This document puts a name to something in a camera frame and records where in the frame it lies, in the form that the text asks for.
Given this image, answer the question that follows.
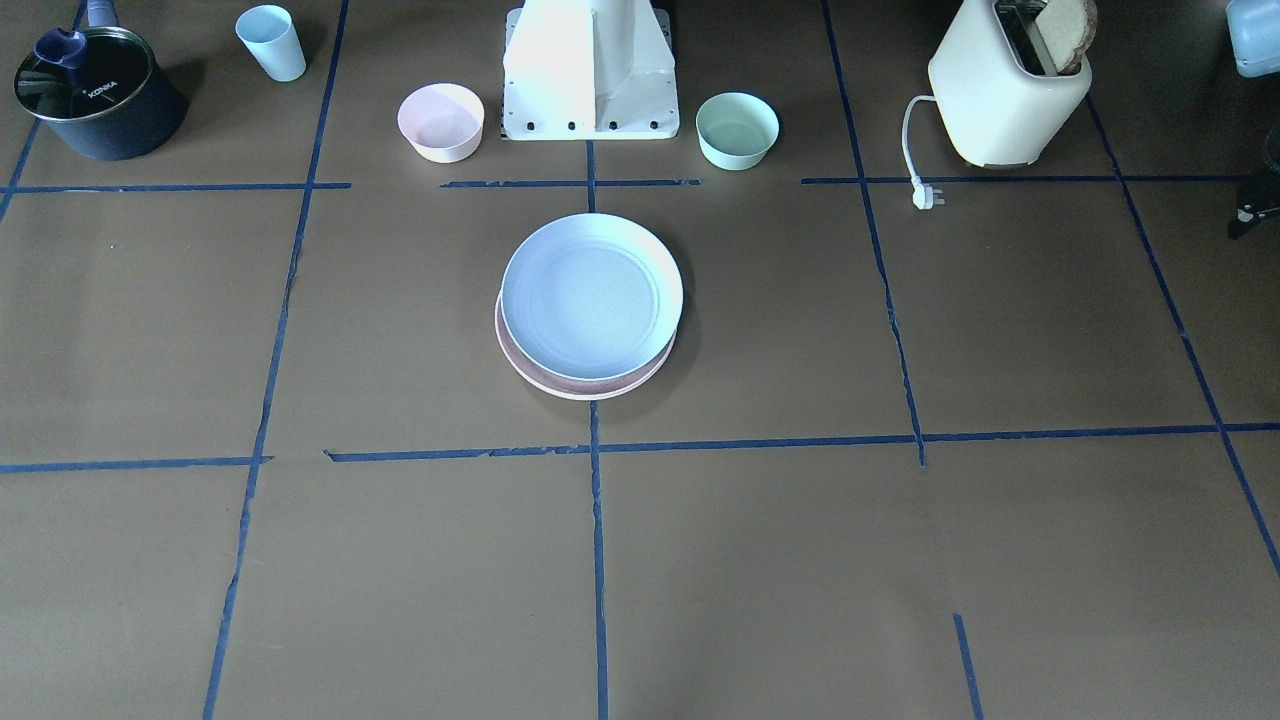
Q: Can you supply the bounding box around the green bowl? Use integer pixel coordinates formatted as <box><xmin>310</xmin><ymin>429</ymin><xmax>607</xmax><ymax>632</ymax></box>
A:
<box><xmin>695</xmin><ymin>92</ymin><xmax>781</xmax><ymax>170</ymax></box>

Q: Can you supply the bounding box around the pink bowl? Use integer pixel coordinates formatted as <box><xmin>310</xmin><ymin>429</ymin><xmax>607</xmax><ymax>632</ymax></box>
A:
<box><xmin>397</xmin><ymin>83</ymin><xmax>486</xmax><ymax>164</ymax></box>

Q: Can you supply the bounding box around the toast slice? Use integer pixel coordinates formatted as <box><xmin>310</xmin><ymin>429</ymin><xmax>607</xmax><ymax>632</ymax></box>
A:
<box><xmin>1034</xmin><ymin>0</ymin><xmax>1098</xmax><ymax>76</ymax></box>

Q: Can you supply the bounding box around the pink plate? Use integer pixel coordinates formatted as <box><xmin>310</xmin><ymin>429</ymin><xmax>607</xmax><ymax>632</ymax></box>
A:
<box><xmin>494</xmin><ymin>295</ymin><xmax>675</xmax><ymax>401</ymax></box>

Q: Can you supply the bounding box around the blue cup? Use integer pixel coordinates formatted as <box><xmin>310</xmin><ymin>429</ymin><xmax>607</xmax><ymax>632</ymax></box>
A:
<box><xmin>234</xmin><ymin>4</ymin><xmax>306</xmax><ymax>82</ymax></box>

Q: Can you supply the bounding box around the white mounting post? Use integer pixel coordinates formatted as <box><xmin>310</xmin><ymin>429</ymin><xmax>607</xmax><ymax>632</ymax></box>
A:
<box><xmin>500</xmin><ymin>1</ymin><xmax>681</xmax><ymax>142</ymax></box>

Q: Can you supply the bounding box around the white power plug cable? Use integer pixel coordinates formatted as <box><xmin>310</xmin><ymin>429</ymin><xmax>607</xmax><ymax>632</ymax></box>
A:
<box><xmin>902</xmin><ymin>95</ymin><xmax>947</xmax><ymax>211</ymax></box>

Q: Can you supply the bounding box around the cream toaster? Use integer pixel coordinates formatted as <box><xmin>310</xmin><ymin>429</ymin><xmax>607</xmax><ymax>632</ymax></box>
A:
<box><xmin>928</xmin><ymin>1</ymin><xmax>1093</xmax><ymax>167</ymax></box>

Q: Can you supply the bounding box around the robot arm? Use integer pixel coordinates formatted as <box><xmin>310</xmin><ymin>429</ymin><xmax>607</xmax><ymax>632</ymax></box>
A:
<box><xmin>1226</xmin><ymin>1</ymin><xmax>1279</xmax><ymax>240</ymax></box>

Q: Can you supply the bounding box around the dark blue pot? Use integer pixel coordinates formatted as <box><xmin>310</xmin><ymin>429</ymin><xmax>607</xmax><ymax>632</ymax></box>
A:
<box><xmin>13</xmin><ymin>1</ymin><xmax>188</xmax><ymax>161</ymax></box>

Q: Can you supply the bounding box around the blue plate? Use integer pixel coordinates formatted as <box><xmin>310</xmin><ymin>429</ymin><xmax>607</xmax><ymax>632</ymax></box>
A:
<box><xmin>500</xmin><ymin>213</ymin><xmax>685</xmax><ymax>380</ymax></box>

